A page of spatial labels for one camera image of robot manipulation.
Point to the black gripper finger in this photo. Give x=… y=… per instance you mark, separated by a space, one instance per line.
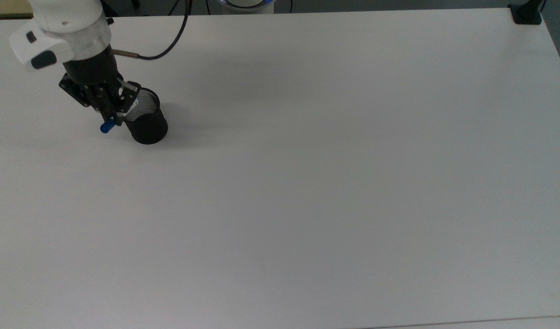
x=125 y=107
x=106 y=107

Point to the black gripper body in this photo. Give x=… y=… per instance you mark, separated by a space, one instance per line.
x=92 y=73

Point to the blue and white marker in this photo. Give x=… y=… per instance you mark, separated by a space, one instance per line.
x=108 y=127

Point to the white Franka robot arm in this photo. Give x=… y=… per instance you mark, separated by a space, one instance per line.
x=65 y=18

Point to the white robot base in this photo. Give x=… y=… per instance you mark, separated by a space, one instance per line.
x=245 y=4

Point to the black mesh pen cup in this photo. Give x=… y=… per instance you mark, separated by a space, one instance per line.
x=150 y=130

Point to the yellow wooden desk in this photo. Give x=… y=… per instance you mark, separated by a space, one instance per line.
x=8 y=8

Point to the black table corner clamp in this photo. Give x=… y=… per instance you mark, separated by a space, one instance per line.
x=526 y=13

